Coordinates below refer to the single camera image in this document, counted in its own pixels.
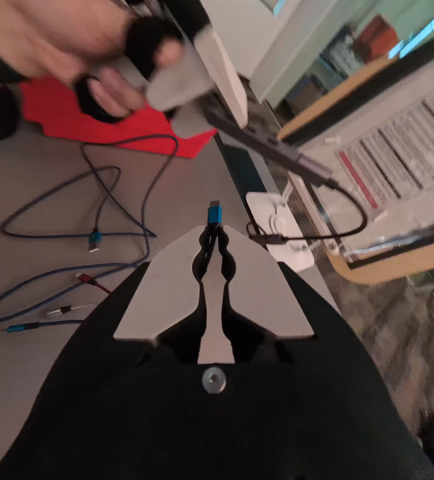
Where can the red plastic bin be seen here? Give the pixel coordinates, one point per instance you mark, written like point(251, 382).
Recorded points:
point(70, 112)

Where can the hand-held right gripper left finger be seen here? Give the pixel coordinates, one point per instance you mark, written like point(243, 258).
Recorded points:
point(164, 292)

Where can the person's left hand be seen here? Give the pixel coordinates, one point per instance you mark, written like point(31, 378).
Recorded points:
point(51, 37)

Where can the wood-framed instruction board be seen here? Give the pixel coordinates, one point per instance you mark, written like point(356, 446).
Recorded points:
point(389, 150)

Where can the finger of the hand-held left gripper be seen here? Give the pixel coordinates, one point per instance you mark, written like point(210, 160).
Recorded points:
point(192, 122)
point(179, 88)

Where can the white tablet stand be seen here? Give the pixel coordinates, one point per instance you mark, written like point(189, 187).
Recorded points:
point(277, 228)

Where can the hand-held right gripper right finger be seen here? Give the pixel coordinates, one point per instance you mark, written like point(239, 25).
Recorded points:
point(265, 296)

